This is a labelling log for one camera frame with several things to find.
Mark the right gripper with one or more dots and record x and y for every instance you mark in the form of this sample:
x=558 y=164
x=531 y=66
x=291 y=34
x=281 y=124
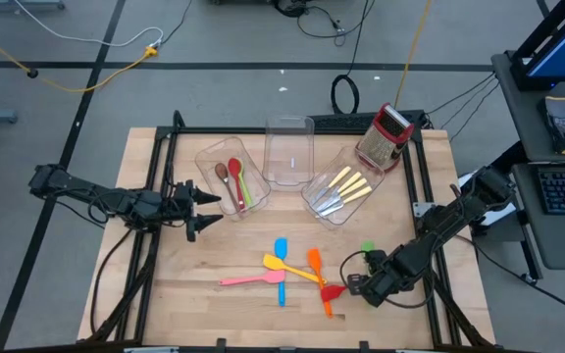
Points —
x=388 y=274

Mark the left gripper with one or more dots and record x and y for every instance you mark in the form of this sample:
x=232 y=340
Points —
x=177 y=206

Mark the green silicone spatula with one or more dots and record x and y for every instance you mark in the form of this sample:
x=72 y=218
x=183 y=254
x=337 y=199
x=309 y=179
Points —
x=367 y=246

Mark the green silicone spoon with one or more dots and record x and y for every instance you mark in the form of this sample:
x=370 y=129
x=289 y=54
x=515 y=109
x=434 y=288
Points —
x=248 y=193

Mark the red silicone spoon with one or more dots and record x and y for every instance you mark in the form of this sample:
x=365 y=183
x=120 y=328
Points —
x=234 y=166

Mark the red silicone spatula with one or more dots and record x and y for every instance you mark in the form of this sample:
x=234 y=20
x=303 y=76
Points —
x=331 y=293

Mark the orange silicone spatula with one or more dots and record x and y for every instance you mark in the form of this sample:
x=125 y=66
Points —
x=314 y=257

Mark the pink silicone spatula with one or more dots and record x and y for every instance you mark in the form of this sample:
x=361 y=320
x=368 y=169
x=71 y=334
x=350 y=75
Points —
x=248 y=280

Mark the yellow silicone spatula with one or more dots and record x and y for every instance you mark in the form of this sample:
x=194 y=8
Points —
x=272 y=262

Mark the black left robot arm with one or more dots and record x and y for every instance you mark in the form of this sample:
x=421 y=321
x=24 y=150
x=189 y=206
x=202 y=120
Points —
x=91 y=191

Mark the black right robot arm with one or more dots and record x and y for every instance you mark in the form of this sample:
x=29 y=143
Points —
x=459 y=216

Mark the clear plastic bin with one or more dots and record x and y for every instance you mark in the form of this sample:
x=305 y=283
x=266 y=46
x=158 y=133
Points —
x=209 y=157
x=351 y=216
x=287 y=142

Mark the silver mounting plate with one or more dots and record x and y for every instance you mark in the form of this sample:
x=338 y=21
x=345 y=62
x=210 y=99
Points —
x=421 y=209

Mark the black table clamp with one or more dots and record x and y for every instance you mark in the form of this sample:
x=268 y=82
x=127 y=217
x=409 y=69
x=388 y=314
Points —
x=364 y=345
x=221 y=344

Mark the blue silicone spatula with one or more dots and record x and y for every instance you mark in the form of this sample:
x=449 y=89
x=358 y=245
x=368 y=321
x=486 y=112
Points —
x=281 y=247

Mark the white sheet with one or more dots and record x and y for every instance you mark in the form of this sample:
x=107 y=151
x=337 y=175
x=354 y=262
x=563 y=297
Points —
x=466 y=179

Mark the red steel box grater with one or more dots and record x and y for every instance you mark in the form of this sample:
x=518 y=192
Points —
x=383 y=142

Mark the grey computer cart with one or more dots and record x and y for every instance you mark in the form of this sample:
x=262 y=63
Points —
x=557 y=245

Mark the black round floor plug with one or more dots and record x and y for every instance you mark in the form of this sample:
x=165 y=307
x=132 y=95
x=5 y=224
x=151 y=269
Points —
x=32 y=73

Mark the grey yellow work glove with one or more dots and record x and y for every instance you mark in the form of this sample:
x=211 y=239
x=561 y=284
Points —
x=562 y=125

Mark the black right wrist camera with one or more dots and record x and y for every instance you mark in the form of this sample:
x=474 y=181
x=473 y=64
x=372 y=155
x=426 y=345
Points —
x=357 y=285

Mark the black aluminium table frame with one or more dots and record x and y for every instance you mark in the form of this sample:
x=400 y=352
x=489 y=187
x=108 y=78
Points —
x=214 y=130

